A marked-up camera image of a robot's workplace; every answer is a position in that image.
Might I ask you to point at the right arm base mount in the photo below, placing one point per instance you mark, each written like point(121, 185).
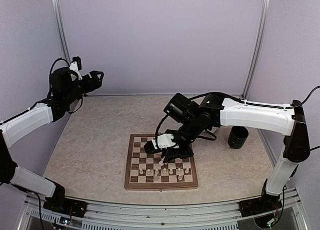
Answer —
point(258, 205)

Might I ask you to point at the left aluminium corner post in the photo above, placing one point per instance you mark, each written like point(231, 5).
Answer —
point(60, 28)

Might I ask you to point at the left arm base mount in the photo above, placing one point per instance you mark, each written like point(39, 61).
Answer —
point(68, 206)

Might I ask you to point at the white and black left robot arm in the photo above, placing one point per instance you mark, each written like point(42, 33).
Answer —
point(42, 113)

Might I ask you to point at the white plate with spiral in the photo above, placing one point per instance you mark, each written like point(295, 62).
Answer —
point(212, 130)

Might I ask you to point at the right aluminium corner post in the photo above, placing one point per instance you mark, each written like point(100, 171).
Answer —
point(257, 47)

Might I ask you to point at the aluminium corner post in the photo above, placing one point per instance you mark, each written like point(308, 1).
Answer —
point(257, 47)
point(60, 28)

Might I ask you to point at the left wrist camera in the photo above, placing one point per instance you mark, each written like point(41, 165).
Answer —
point(76, 66)

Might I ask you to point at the white bishop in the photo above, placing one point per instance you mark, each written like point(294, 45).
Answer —
point(161, 163)

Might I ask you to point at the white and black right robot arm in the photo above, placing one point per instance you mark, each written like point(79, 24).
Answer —
point(220, 109)

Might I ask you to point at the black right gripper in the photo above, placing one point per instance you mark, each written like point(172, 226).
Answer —
point(172, 154)

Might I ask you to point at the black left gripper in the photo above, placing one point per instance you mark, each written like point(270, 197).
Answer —
point(91, 87)

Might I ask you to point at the dark green cup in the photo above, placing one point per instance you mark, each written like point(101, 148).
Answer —
point(237, 137)

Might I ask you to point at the wooden chess board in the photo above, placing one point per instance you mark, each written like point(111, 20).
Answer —
point(137, 159)

